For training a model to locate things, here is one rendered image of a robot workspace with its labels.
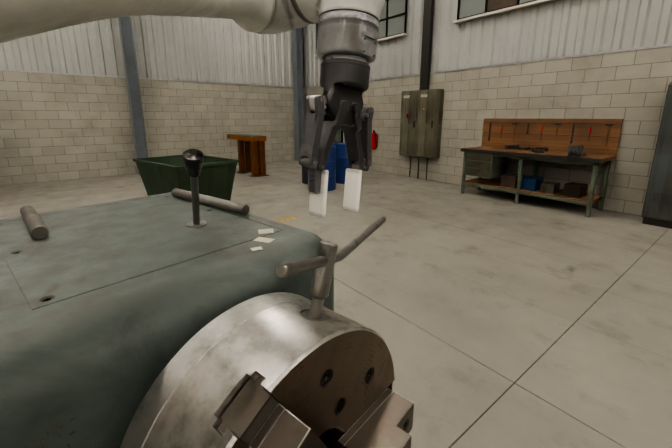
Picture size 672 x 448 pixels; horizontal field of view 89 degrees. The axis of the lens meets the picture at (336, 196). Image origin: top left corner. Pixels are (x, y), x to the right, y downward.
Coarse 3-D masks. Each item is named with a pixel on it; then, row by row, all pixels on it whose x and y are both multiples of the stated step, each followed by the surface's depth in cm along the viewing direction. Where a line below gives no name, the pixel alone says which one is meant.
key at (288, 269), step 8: (376, 224) 56; (368, 232) 52; (352, 240) 48; (360, 240) 49; (344, 248) 45; (352, 248) 46; (320, 256) 38; (336, 256) 41; (344, 256) 43; (288, 264) 31; (296, 264) 32; (304, 264) 33; (312, 264) 35; (320, 264) 36; (280, 272) 30; (288, 272) 30; (296, 272) 32
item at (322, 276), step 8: (320, 248) 39; (328, 248) 38; (336, 248) 39; (328, 256) 38; (328, 264) 38; (320, 272) 38; (328, 272) 38; (312, 280) 39; (320, 280) 38; (328, 280) 38; (312, 288) 39; (320, 288) 38; (328, 288) 39; (312, 296) 39; (320, 296) 38; (312, 304) 39; (320, 304) 39; (312, 312) 39; (320, 312) 39
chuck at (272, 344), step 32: (256, 320) 37; (288, 320) 37; (352, 320) 42; (224, 352) 34; (256, 352) 33; (288, 352) 32; (320, 352) 34; (352, 352) 38; (384, 352) 44; (192, 384) 32; (224, 384) 31; (288, 384) 31; (320, 384) 35; (352, 384) 39; (384, 384) 45; (160, 416) 31; (192, 416) 30; (320, 416) 35; (352, 416) 40
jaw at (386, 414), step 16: (384, 400) 44; (400, 400) 44; (368, 416) 42; (384, 416) 42; (400, 416) 42; (336, 432) 39; (352, 432) 39; (368, 432) 40; (384, 432) 40; (400, 432) 40
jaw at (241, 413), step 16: (256, 384) 31; (240, 400) 30; (256, 400) 29; (272, 400) 30; (224, 416) 29; (240, 416) 29; (256, 416) 28; (272, 416) 29; (288, 416) 29; (240, 432) 28; (256, 432) 29; (272, 432) 28; (288, 432) 28; (304, 432) 27
